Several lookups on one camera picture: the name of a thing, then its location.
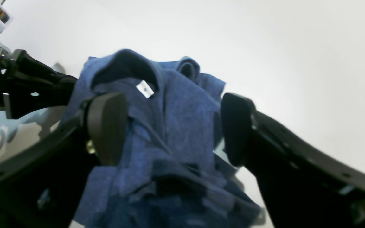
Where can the navy blue t-shirt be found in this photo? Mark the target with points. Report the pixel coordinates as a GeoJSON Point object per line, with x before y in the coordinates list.
{"type": "Point", "coordinates": [169, 175]}

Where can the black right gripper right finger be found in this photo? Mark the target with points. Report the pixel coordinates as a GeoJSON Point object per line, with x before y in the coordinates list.
{"type": "Point", "coordinates": [301, 186]}

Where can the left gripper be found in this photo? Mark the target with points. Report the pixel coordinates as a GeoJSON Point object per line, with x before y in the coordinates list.
{"type": "Point", "coordinates": [27, 85]}

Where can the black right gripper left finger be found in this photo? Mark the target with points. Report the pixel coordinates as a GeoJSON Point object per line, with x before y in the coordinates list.
{"type": "Point", "coordinates": [41, 187]}

